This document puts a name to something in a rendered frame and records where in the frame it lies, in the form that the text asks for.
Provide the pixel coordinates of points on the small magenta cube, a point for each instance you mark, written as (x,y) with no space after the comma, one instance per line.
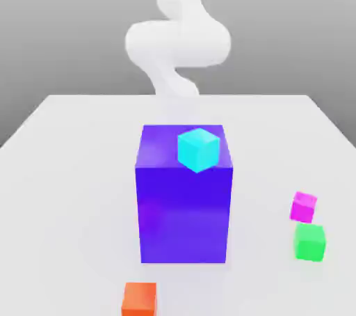
(302,208)

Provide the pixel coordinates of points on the small orange cube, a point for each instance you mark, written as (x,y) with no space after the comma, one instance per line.
(139,299)

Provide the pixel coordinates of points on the small cyan cube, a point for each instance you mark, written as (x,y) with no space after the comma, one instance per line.
(198,150)

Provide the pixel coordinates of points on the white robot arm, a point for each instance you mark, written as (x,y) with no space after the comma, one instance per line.
(178,43)

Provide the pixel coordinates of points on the large purple box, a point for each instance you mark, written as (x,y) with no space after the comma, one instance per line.
(182,210)

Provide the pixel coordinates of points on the small green cube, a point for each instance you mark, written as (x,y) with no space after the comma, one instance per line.
(309,243)

